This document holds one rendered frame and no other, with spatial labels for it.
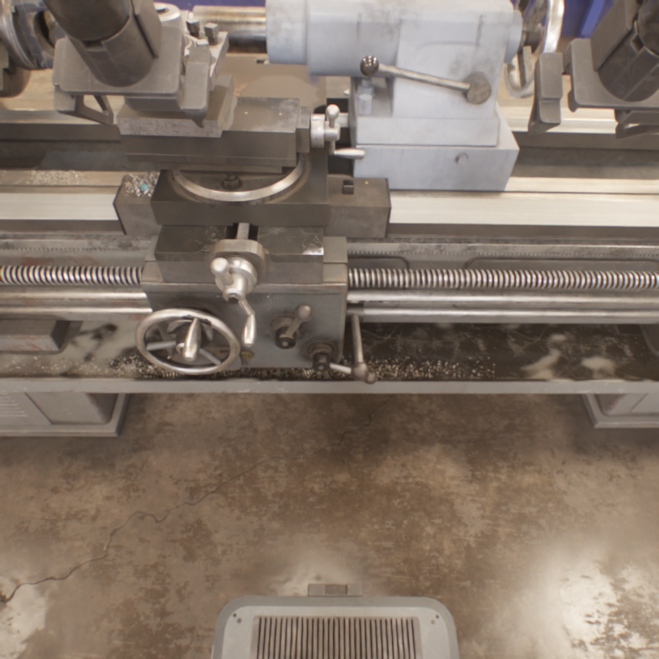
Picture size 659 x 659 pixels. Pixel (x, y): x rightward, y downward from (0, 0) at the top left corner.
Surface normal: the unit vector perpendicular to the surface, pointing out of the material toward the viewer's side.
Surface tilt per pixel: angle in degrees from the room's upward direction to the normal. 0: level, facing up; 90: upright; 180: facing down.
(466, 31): 82
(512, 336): 0
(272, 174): 0
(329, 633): 0
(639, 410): 90
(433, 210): 36
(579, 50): 30
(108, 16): 111
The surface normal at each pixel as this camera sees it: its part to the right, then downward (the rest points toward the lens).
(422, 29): 0.02, 0.69
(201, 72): 0.02, -0.14
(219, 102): 0.03, -0.62
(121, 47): 0.60, 0.79
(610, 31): -1.00, -0.02
